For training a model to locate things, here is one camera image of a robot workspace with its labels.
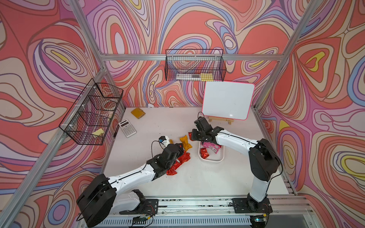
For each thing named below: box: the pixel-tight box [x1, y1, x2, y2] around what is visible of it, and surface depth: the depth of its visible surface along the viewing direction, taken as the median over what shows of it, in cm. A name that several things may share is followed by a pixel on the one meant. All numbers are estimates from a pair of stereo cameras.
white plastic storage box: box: [198, 141, 225, 163], surface depth 91 cm
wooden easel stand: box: [208, 116, 234, 125], surface depth 110 cm
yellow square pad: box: [130, 107, 146, 120], surface depth 119 cm
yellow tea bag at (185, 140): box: [179, 134, 193, 152], surface depth 95 cm
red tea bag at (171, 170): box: [165, 160, 184, 176], surface depth 88 cm
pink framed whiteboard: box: [201, 80, 256, 121], surface depth 106 cm
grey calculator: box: [118, 119, 137, 138], surface depth 107 cm
